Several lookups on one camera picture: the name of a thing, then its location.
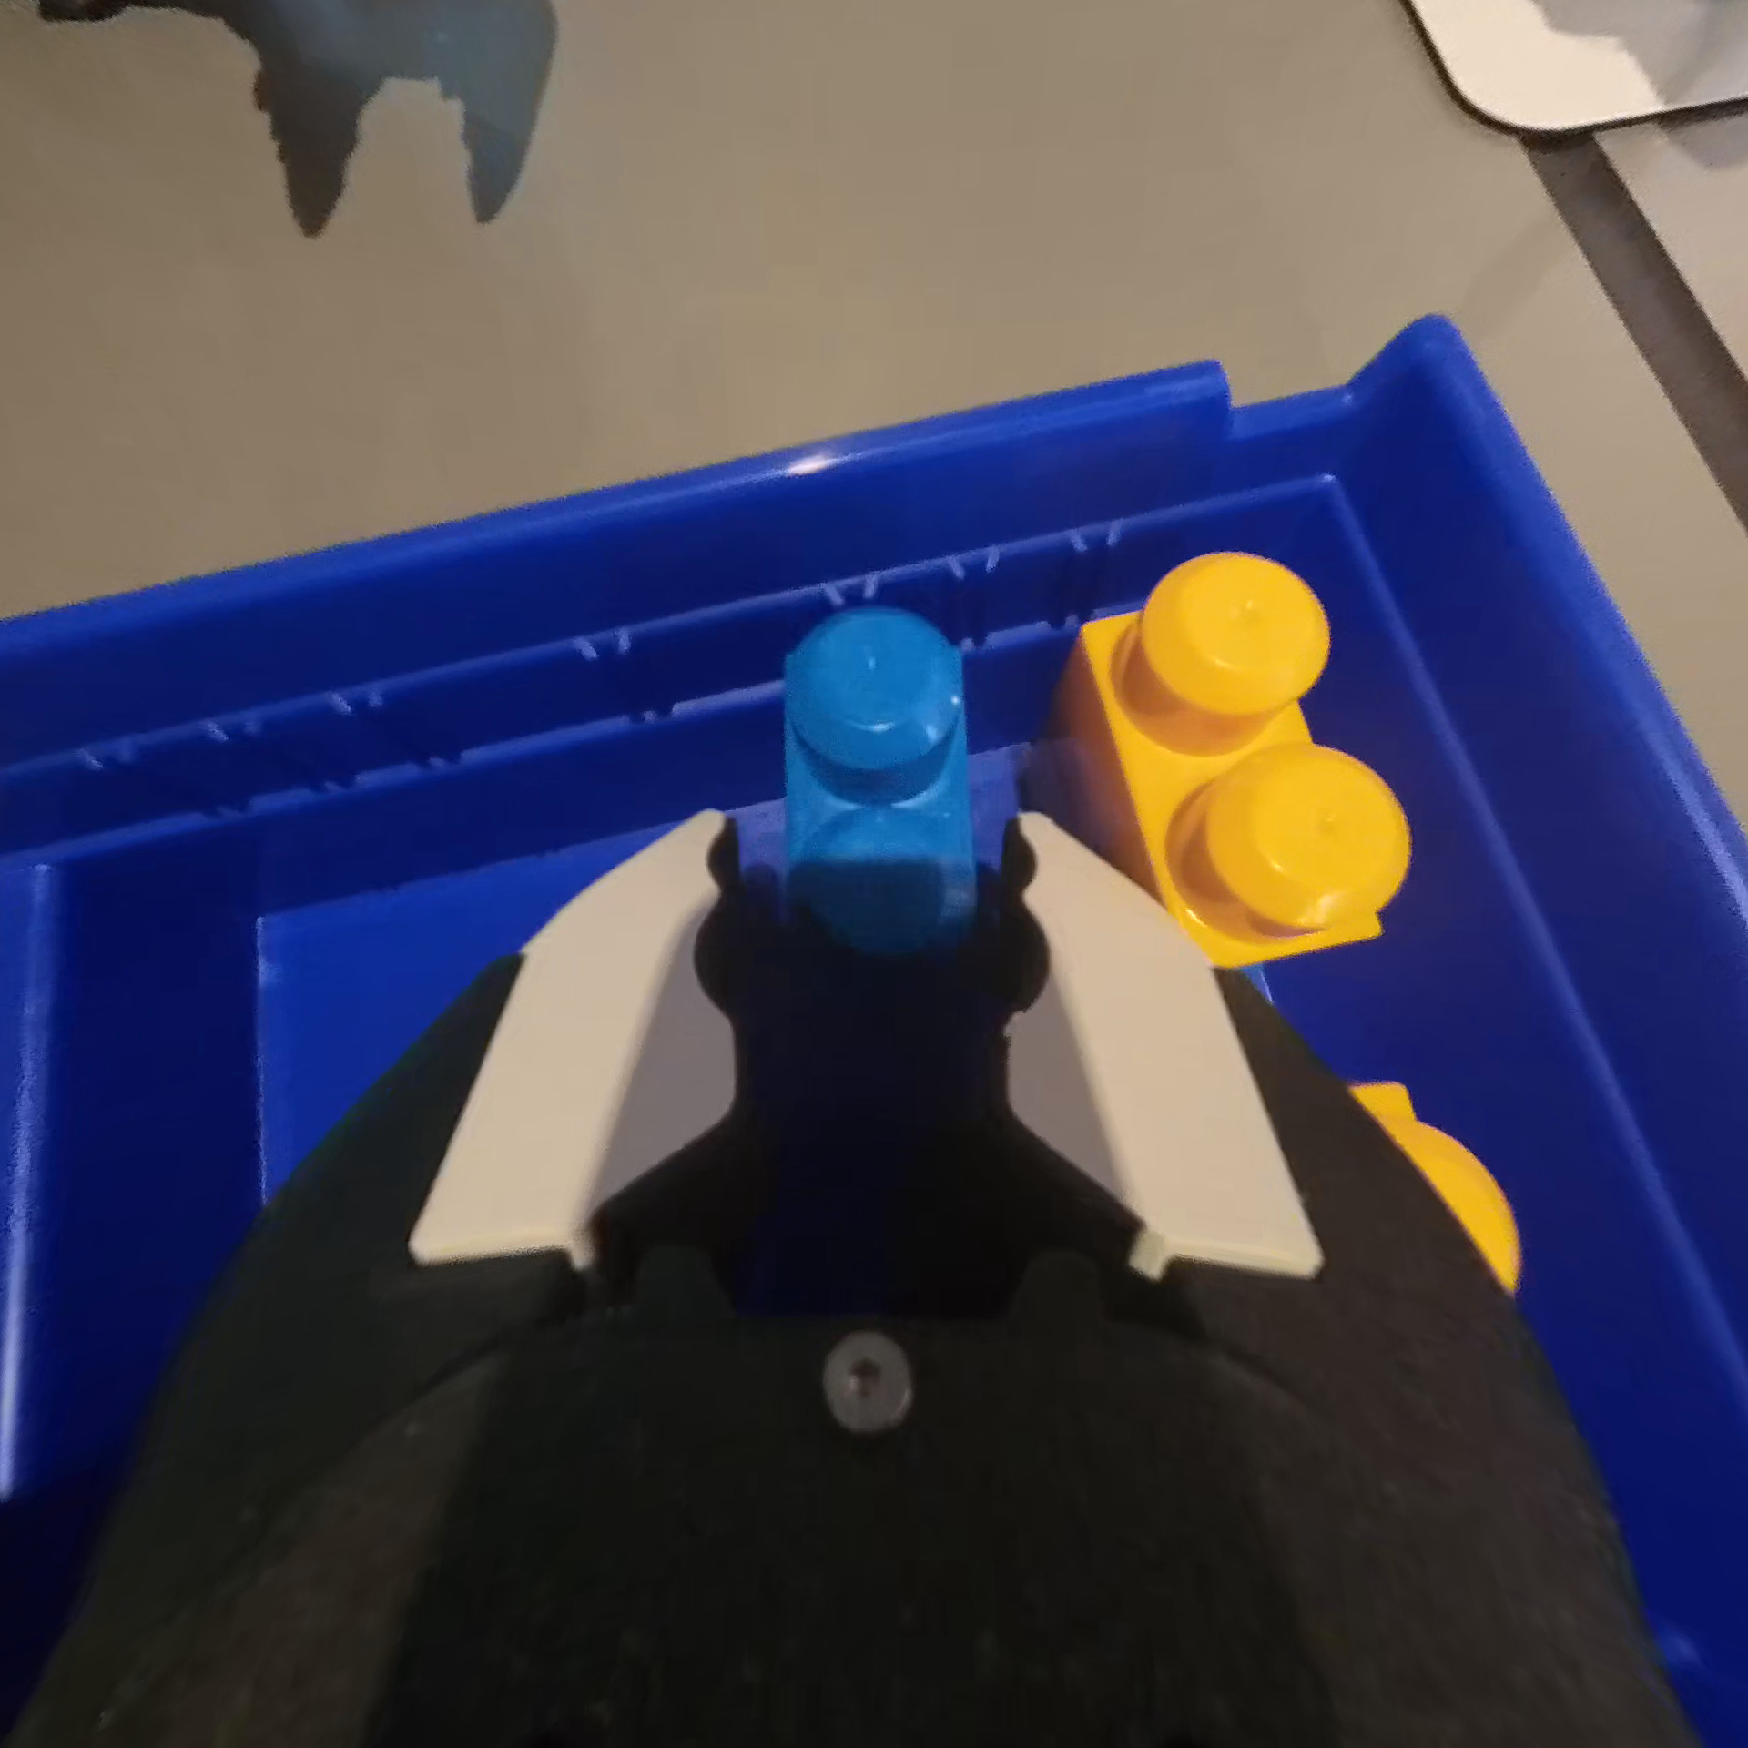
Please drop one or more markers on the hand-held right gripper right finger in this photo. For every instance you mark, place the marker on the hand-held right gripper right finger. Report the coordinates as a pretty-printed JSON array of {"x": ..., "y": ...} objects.
[{"x": 1160, "y": 1093}]

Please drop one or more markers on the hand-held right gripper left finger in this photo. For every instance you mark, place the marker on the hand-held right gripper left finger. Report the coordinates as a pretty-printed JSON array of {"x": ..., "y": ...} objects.
[{"x": 546, "y": 1093}]

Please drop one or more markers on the orange two-stud mega block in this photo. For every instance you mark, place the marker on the orange two-stud mega block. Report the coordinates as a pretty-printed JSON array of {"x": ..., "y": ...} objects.
[{"x": 1255, "y": 820}]

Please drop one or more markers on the blue two-stud mega block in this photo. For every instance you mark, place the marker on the blue two-stud mega block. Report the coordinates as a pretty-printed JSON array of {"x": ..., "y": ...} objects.
[{"x": 874, "y": 766}]

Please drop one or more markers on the blue plastic bin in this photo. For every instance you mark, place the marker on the blue plastic bin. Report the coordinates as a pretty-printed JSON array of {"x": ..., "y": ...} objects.
[{"x": 409, "y": 653}]

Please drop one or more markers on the cluster of yellow blocks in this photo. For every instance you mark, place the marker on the cluster of yellow blocks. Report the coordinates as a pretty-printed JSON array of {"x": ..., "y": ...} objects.
[{"x": 1459, "y": 1189}]

